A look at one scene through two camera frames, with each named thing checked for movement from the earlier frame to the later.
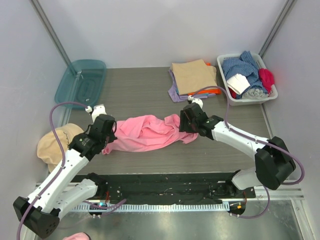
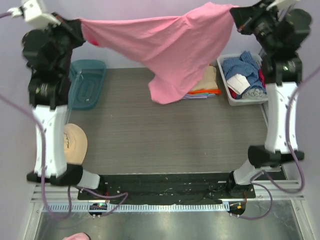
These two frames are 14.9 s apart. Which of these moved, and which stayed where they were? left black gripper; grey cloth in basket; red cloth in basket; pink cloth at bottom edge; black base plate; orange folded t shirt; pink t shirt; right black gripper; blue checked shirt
Moved: pink t shirt; left black gripper; right black gripper
Stayed: orange folded t shirt; grey cloth in basket; black base plate; red cloth in basket; blue checked shirt; pink cloth at bottom edge
